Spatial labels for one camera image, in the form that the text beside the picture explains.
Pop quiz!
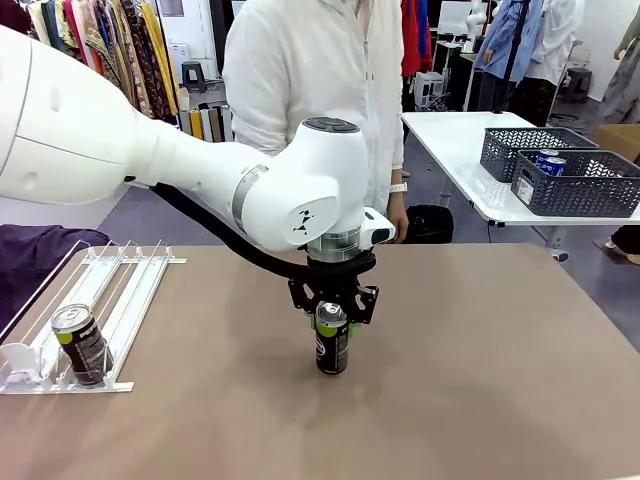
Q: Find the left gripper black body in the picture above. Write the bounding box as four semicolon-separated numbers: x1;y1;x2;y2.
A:
304;251;377;307

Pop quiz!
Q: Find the black green soda can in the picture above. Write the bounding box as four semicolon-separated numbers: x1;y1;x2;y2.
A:
313;301;350;376
50;303;114;389

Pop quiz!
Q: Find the dark grey woven plastic basket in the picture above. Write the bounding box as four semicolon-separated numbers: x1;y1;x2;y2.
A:
479;126;600;184
510;148;640;219

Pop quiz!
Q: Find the clear white can dispenser rack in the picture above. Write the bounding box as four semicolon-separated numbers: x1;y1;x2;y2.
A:
0;238;189;396

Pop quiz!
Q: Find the person's left hand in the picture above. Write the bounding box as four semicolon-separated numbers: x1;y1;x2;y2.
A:
387;192;410;244

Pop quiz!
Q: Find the black bag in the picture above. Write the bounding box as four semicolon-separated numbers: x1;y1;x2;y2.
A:
405;204;455;245

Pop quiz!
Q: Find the white side table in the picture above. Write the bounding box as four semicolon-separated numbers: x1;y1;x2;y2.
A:
401;110;640;251

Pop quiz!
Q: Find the white computer case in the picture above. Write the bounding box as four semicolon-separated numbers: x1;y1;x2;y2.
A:
414;71;446;109

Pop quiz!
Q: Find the person torso in white jacket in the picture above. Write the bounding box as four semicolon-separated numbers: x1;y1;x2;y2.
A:
222;0;405;216

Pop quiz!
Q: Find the hanging red garment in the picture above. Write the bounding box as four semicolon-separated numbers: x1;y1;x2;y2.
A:
401;0;434;79

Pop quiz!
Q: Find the black trouser leg with shoe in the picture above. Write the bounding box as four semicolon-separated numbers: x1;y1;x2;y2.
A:
605;224;640;265

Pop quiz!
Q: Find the dark purple cloth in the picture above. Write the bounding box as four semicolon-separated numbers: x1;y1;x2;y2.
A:
0;223;112;331

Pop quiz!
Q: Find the clothes rack with colourful garments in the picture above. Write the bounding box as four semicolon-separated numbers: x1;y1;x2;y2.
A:
0;0;181;124

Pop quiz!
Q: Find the brown cardboard box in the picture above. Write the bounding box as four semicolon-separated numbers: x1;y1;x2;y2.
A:
589;123;640;164

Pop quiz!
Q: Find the dark grey plastic stool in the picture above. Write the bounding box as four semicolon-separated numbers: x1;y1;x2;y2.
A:
567;67;594;104

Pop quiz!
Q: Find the hanging white shirt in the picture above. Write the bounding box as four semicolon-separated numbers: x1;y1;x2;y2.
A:
524;0;586;86

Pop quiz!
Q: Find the mannequin in grey dress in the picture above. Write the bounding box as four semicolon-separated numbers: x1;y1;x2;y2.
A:
597;0;640;126

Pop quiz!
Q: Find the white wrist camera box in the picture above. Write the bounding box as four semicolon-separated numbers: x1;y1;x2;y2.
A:
360;206;397;248

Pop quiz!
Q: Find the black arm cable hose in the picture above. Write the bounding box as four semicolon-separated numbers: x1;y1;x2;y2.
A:
124;174;312;281

